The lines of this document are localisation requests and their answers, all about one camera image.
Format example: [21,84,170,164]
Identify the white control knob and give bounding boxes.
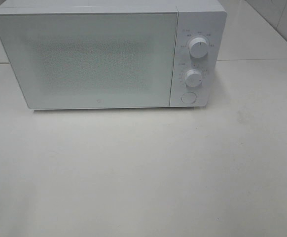
[184,69,203,87]
[188,36,209,58]

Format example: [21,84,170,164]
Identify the white microwave oven body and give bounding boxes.
[0,0,227,109]

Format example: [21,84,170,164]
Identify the white microwave door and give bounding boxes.
[0,13,177,110]

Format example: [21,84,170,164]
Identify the round white door button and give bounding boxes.
[181,92,197,104]

